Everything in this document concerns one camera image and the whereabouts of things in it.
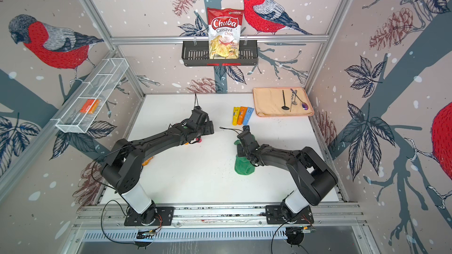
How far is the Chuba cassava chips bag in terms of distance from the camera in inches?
33.8

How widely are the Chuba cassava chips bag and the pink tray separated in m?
0.42

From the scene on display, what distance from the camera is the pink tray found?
3.69 feet
